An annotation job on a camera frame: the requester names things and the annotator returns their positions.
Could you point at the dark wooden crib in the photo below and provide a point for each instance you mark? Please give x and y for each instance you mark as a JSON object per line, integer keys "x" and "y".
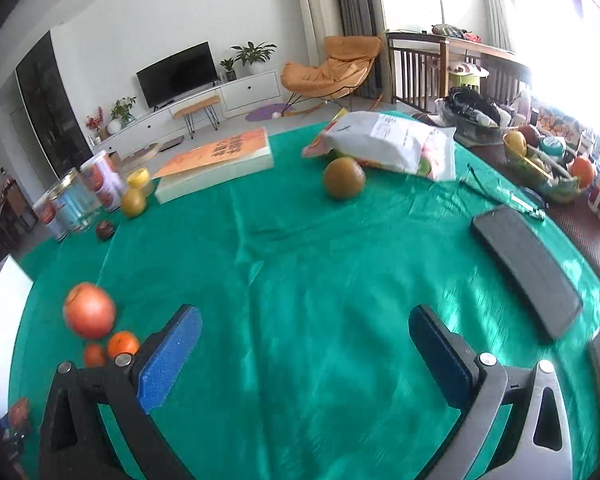
{"x": 424, "y": 67}

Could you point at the yellow cup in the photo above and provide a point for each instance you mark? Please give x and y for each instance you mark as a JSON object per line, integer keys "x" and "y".
{"x": 140, "y": 179}

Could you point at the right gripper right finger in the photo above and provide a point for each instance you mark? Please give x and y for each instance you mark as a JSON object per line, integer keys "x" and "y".
{"x": 535, "y": 442}

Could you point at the orange lounge chair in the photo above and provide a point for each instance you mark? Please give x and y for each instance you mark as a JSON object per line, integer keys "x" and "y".
{"x": 349, "y": 62}

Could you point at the potted green plant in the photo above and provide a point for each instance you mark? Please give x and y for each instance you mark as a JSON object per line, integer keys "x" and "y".
{"x": 254, "y": 57}

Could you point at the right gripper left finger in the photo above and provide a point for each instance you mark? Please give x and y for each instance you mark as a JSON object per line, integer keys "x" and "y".
{"x": 75, "y": 443}

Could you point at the right red-label tin can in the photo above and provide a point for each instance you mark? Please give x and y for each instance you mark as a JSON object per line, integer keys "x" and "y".
{"x": 103, "y": 180}

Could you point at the orange tangerine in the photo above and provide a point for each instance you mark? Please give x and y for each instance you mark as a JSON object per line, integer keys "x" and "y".
{"x": 122, "y": 342}

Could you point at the red apple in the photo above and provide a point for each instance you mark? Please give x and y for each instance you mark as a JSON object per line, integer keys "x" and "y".
{"x": 89, "y": 311}

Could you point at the clear glass jar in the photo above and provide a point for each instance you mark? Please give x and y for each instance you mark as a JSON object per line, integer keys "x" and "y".
{"x": 76, "y": 205}

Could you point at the small dark fruit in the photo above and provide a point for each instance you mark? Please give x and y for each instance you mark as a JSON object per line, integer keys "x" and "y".
{"x": 105, "y": 230}

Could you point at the brown-green pear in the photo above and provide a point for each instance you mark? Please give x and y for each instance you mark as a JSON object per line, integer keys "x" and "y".
{"x": 344, "y": 178}

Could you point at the white plastic bag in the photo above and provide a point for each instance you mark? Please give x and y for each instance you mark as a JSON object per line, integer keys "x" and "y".
{"x": 389, "y": 142}

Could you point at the green tablecloth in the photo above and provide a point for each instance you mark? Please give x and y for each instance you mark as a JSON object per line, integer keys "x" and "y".
{"x": 304, "y": 368}

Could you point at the glass fruit bowl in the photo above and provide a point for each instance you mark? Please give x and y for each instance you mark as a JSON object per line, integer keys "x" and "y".
{"x": 557, "y": 183}

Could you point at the small brownish tangerine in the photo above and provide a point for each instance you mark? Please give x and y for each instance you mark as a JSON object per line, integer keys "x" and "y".
{"x": 94, "y": 355}

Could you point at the black television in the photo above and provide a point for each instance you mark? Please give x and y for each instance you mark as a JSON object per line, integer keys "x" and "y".
{"x": 177, "y": 74}

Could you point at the yellow-green pear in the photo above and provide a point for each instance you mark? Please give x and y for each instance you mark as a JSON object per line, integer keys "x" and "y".
{"x": 133, "y": 203}

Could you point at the black display cabinet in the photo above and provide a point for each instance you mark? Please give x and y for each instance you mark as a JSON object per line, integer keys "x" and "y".
{"x": 49, "y": 110}

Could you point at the red-label tin can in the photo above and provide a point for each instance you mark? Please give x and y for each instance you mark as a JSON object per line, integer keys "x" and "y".
{"x": 47, "y": 213}
{"x": 103, "y": 180}

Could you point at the white tv cabinet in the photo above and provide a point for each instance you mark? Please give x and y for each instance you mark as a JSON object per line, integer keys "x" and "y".
{"x": 185, "y": 116}

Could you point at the left red-label tin can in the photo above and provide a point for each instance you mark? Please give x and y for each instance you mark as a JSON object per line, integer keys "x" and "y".
{"x": 47, "y": 213}

